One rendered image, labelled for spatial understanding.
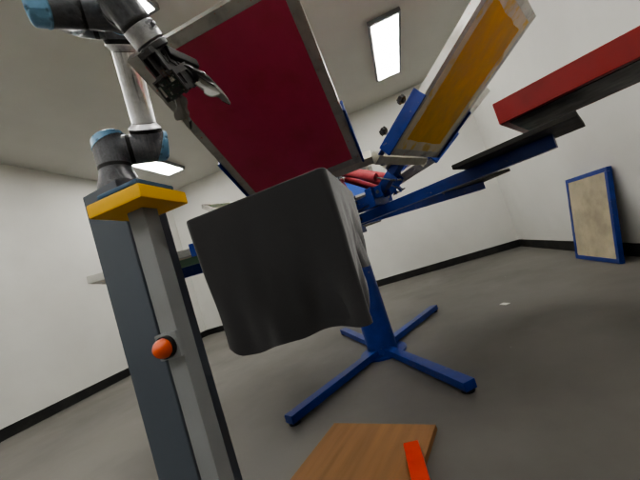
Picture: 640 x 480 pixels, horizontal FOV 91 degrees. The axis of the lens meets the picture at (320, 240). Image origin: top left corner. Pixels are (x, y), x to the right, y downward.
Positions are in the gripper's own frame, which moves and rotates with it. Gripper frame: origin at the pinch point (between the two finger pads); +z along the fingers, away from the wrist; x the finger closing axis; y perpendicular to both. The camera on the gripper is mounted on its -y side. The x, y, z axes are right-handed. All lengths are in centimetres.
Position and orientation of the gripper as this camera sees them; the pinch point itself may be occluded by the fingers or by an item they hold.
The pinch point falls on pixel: (211, 116)
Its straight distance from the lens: 98.9
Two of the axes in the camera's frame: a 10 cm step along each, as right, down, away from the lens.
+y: -1.0, 6.6, -7.4
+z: 4.9, 6.8, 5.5
